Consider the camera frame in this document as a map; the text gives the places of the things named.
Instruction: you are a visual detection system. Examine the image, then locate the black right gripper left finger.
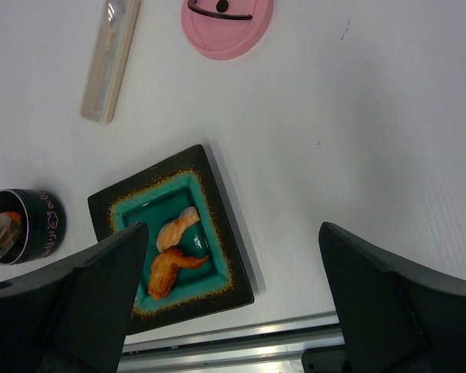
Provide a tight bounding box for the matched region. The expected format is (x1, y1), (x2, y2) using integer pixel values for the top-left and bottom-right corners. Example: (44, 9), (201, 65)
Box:
(0, 222), (149, 372)

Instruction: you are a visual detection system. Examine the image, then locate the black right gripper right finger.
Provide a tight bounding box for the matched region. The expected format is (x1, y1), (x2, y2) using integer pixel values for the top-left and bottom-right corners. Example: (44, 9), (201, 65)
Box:
(318, 222), (466, 372)

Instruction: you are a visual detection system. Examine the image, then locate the black round steel lunch box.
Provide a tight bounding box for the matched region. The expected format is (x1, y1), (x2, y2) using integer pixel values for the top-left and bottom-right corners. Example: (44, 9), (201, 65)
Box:
(0, 189), (67, 265)

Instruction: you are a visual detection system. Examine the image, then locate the orange fried shrimp piece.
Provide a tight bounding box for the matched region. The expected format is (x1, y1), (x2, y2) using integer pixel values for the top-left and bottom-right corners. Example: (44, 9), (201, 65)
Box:
(0, 211), (22, 240)

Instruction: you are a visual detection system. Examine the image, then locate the pink round lid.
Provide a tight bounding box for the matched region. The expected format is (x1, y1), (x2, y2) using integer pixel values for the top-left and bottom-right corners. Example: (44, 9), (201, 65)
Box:
(181, 0), (274, 61)

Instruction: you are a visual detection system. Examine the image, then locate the orange fried chicken wing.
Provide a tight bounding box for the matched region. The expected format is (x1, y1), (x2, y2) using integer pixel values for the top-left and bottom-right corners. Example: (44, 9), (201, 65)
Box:
(148, 246), (209, 301)

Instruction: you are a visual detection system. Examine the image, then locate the black teal square plate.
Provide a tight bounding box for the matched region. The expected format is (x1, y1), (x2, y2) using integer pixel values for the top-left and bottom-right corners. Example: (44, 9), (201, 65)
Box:
(88, 145), (254, 335)

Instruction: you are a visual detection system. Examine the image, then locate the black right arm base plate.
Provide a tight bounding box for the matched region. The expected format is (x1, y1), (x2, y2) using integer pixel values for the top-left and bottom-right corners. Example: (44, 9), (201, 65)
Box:
(301, 346), (353, 373)

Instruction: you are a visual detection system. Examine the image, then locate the aluminium mounting rail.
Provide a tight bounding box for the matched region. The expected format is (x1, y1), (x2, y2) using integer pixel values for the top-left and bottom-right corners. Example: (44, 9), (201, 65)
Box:
(117, 313), (344, 372)

